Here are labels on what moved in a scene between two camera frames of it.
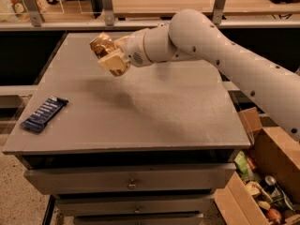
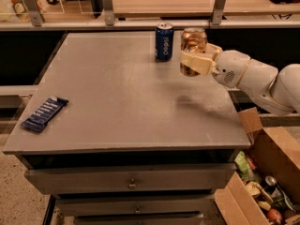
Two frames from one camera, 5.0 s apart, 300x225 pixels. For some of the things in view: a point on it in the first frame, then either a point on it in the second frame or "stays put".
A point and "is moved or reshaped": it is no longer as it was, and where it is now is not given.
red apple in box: x=274 y=214 stays put
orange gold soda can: x=103 y=45 is moved or reshaped
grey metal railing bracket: x=109 y=15 stays put
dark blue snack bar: x=48 y=111 stays put
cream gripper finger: x=119 y=42 -> x=212 y=50
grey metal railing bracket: x=218 y=6 stays put
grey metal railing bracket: x=32 y=6 stays put
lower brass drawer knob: x=137 y=209 stays put
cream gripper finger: x=115 y=61 -> x=202 y=65
